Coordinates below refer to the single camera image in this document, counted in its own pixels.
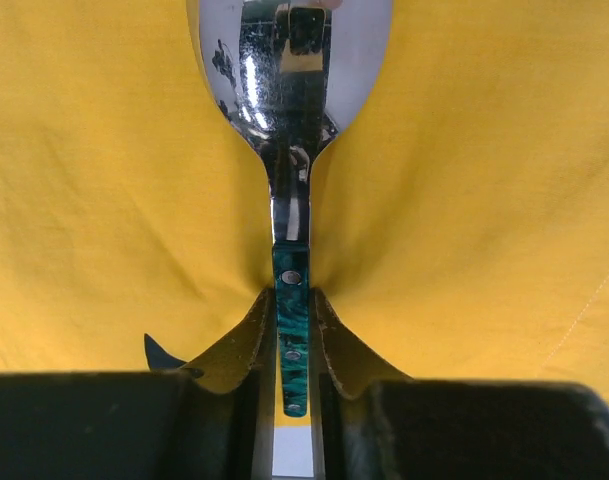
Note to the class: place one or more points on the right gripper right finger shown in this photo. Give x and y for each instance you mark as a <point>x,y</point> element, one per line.
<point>372,421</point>

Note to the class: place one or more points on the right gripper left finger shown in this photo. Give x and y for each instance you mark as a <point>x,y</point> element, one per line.
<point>209,418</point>

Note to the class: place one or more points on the yellow cartoon placemat cloth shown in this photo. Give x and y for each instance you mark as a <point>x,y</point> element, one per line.
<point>461,224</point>

